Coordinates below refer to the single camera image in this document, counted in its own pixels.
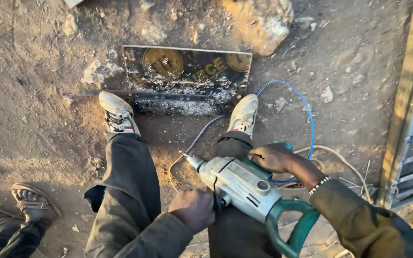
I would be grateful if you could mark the pile of metal shavings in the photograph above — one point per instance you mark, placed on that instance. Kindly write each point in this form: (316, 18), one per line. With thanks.
(188, 102)

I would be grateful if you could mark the person's left hand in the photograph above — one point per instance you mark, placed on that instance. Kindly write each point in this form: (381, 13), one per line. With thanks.
(192, 208)

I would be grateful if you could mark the black printed board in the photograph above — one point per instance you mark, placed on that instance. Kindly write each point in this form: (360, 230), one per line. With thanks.
(188, 71)

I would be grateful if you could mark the small pale stone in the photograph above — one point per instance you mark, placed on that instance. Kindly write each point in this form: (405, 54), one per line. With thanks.
(327, 95)

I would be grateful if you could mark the person's right leg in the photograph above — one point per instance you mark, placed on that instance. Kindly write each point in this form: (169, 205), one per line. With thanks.
(233, 229)

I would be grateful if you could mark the flat perforated steel bar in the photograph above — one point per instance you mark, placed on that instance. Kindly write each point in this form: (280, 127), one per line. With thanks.
(145, 95)

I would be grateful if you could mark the person's right fingers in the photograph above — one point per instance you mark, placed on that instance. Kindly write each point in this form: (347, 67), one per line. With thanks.
(258, 154)

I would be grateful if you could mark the person's left leg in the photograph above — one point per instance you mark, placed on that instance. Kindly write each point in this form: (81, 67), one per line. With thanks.
(124, 193)

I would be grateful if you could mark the person's right white shoe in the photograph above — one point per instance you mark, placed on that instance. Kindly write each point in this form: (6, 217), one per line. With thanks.
(244, 114)

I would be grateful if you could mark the person's left white shoe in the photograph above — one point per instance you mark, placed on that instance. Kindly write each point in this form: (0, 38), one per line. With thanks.
(117, 113)

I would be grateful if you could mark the large pale rock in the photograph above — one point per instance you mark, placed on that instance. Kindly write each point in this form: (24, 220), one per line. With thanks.
(264, 23)

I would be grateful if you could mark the person's right hand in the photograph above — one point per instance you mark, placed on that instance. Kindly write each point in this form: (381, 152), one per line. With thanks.
(273, 157)

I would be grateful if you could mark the metal window frame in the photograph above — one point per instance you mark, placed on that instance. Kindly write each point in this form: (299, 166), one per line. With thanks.
(412, 118)

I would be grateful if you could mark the person's white shoe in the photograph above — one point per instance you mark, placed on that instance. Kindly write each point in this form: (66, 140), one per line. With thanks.
(244, 114)
(117, 113)

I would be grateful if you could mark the brown sandal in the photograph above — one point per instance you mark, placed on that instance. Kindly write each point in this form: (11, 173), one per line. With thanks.
(38, 200)

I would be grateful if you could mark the grey and green electric drill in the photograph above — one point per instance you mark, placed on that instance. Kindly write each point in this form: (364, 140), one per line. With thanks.
(242, 186)

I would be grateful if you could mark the person's left fingers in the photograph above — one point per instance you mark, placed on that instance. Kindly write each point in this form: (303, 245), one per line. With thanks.
(210, 209)

